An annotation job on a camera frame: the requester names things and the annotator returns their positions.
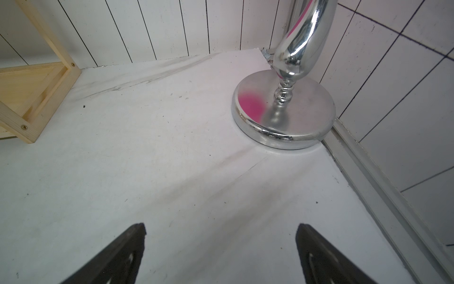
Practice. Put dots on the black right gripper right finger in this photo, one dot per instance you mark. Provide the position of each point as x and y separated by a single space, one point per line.
323 263

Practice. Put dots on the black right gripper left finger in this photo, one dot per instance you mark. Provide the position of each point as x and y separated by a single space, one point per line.
117 263

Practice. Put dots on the wooden two-tier shelf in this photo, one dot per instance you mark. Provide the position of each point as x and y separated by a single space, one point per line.
30 95

